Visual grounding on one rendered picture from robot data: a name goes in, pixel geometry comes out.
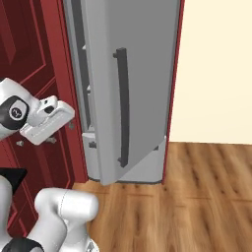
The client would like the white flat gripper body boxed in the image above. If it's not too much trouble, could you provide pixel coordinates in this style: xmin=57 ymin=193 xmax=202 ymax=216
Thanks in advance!
xmin=19 ymin=99 xmax=76 ymax=147

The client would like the grey fridge body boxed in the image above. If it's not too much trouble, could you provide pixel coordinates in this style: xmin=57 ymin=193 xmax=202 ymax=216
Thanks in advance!
xmin=62 ymin=0 xmax=99 ymax=182

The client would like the grey fridge door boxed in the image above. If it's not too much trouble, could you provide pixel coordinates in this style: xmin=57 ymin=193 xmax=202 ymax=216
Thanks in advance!
xmin=80 ymin=0 xmax=182 ymax=187

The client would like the grey fridge bottom drawer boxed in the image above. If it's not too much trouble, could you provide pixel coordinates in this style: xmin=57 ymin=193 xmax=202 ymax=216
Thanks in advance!
xmin=81 ymin=131 xmax=167 ymax=184

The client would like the dark red fridge side panel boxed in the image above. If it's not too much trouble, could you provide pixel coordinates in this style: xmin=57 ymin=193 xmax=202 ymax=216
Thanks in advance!
xmin=160 ymin=0 xmax=186 ymax=185

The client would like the dark red tall cabinet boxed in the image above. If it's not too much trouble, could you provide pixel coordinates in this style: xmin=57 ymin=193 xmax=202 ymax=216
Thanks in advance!
xmin=0 ymin=0 xmax=89 ymax=239

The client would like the black fridge door handle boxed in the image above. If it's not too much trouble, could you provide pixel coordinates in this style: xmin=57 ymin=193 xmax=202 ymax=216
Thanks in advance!
xmin=112 ymin=46 xmax=131 ymax=168

